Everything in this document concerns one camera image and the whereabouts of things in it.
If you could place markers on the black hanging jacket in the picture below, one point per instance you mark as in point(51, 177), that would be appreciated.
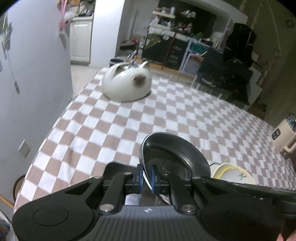
point(240, 41)

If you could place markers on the dark round stool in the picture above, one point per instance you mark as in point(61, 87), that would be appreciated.
point(19, 185)

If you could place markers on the pink ribbon pompom toy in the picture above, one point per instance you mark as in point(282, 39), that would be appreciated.
point(67, 16)

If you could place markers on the white cat-shaped ceramic dome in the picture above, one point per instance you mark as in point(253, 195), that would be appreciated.
point(122, 85)

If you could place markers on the person's right hand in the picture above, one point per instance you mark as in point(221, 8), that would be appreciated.
point(291, 238)

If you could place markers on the grey waste bin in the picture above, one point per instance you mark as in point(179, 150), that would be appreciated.
point(116, 62)

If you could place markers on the white wall socket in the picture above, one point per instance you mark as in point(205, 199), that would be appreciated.
point(24, 148)

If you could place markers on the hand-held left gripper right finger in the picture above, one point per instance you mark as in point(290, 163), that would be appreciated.
point(153, 180)

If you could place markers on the cream electric kettle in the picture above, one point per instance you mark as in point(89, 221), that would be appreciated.
point(284, 136)

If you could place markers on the pile of dark clothes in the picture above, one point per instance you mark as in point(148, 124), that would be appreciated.
point(219, 76)

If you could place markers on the white kitchen base cabinet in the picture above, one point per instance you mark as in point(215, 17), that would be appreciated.
point(81, 41)

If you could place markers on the rounded steel container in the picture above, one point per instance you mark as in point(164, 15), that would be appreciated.
point(175, 150)

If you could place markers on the white storage shelf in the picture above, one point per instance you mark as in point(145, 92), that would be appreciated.
point(161, 25)

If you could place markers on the black chalkboard sign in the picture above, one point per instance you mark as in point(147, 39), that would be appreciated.
point(173, 55)

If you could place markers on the white plastic storage cabinet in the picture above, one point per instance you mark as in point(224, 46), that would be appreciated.
point(194, 67)

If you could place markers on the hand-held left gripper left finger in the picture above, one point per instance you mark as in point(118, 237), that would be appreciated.
point(139, 179)

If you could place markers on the brown white checkered tablecloth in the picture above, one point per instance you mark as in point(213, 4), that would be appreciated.
point(104, 129)

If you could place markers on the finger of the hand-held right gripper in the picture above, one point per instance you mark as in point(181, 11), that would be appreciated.
point(242, 188)

